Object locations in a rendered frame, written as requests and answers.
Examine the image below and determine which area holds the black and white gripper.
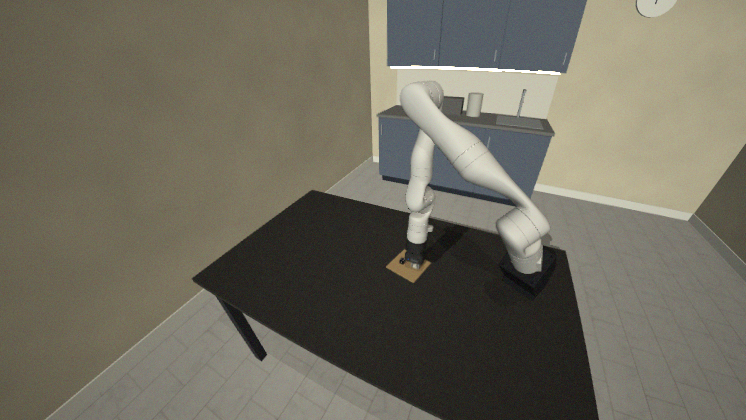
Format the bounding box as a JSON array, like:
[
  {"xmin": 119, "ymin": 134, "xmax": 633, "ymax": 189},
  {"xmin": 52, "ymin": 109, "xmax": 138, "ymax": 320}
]
[{"xmin": 405, "ymin": 224, "xmax": 433, "ymax": 269}]

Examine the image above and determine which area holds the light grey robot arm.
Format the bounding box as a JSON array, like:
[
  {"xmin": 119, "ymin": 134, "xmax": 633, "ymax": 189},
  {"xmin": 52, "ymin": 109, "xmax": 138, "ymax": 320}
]
[{"xmin": 400, "ymin": 81, "xmax": 550, "ymax": 274}]

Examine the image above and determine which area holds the tan square mat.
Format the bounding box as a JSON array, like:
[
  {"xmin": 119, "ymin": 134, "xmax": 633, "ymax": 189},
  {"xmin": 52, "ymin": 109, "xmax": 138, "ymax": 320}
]
[{"xmin": 386, "ymin": 249, "xmax": 431, "ymax": 283}]

